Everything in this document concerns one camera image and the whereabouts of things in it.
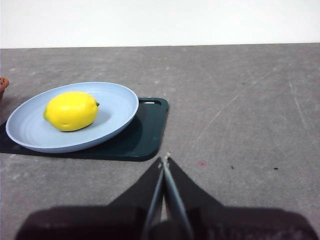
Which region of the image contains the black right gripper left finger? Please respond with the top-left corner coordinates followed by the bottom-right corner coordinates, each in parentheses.
top-left (14, 156), bottom-right (165, 240)

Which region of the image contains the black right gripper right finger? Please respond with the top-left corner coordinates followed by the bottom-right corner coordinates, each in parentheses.
top-left (163, 151), bottom-right (319, 240)

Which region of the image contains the blue round plate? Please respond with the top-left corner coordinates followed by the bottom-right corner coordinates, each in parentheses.
top-left (5, 80), bottom-right (140, 154)

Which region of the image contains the yellow lemon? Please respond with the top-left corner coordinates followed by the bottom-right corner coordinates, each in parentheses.
top-left (42, 91), bottom-right (101, 132)

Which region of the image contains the brown wicker basket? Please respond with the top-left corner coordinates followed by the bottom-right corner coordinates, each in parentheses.
top-left (0, 76), bottom-right (11, 99)

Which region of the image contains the dark green rectangular tray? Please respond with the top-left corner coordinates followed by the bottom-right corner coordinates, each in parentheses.
top-left (0, 97), bottom-right (171, 163)

